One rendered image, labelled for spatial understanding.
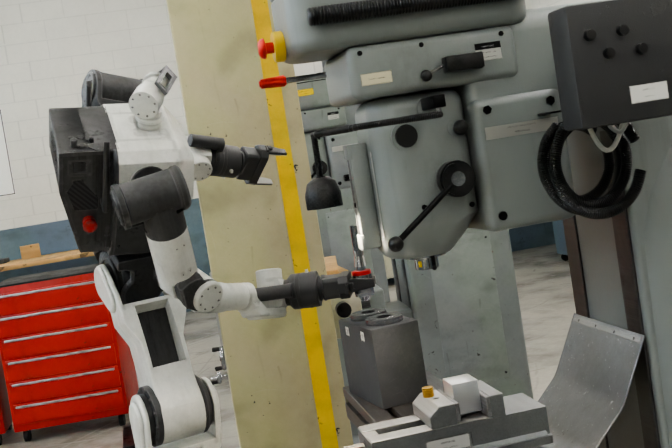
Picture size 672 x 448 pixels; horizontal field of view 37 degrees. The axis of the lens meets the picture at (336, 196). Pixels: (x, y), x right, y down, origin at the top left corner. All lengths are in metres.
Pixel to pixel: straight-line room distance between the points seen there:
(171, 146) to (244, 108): 1.48
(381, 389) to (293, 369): 1.46
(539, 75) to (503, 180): 0.22
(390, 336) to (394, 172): 0.54
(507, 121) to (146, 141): 0.80
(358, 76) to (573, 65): 0.40
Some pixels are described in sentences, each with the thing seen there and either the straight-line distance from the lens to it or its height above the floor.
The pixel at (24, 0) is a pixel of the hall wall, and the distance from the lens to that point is 11.15.
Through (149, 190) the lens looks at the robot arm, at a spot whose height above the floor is 1.52.
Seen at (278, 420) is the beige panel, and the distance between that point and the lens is 3.80.
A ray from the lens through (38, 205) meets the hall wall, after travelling 10.99.
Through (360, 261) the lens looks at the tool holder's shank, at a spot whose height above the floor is 1.26.
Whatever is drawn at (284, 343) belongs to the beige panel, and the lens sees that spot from 3.75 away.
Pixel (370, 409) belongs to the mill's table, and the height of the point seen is 0.94.
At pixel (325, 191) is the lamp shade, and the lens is 1.93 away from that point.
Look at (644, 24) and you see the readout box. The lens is 1.80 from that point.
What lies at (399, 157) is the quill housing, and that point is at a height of 1.51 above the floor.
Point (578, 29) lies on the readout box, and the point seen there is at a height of 1.68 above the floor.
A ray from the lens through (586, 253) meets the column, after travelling 2.22.
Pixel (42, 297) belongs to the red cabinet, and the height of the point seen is 0.89.
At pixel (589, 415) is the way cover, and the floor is 0.93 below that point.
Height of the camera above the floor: 1.56
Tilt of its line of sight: 3 degrees down
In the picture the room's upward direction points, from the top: 9 degrees counter-clockwise
